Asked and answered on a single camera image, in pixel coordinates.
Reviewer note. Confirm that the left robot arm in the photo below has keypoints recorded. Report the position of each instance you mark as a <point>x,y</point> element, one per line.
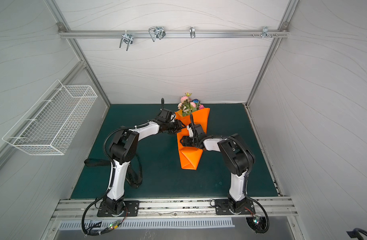
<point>120,146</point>

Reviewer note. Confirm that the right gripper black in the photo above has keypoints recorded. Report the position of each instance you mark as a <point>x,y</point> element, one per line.
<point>185,141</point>

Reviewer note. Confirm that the metal ring clamp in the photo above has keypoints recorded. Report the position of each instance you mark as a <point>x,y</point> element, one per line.
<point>192,32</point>

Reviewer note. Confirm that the metal hook clamp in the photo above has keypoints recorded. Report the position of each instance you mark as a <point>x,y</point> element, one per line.
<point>126,40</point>
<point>156,32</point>

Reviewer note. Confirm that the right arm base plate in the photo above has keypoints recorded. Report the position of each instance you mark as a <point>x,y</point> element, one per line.
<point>222,207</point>

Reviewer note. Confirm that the orange wrapping paper sheet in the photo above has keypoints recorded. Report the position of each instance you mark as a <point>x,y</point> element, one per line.
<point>189,154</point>

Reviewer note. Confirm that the metal bracket clamp right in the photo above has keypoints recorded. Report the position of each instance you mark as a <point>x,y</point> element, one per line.
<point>265,34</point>

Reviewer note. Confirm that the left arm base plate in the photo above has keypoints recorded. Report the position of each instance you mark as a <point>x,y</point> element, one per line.
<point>129,208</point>

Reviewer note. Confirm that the metal hook clamp left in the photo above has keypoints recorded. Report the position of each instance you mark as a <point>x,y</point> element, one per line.
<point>126,40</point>

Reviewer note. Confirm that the aluminium crossbar rail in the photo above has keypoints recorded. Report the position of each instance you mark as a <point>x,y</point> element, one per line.
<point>170,34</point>

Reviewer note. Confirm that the black printed ribbon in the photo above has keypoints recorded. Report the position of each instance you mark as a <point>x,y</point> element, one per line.
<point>134,179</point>

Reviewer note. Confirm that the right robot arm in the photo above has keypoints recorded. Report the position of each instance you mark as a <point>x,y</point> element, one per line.
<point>235,153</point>

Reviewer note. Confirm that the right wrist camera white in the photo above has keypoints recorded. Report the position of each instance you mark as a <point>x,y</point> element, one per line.
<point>190,129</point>

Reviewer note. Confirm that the aluminium front rail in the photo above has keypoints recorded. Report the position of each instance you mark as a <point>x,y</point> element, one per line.
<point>174,208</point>

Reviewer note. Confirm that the metal hook clamp middle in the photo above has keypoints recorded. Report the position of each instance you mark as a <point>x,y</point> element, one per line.
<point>156,32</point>

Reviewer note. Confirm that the light pink fake rose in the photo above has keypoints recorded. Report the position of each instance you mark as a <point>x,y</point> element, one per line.
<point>186,99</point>

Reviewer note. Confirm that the white slotted cable duct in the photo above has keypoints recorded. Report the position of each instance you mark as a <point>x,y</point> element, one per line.
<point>133,224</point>

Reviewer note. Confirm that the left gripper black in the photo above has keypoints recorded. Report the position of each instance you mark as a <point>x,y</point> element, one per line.
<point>178,126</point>

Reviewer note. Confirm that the white wire basket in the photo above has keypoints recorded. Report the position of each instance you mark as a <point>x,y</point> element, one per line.
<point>49,126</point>

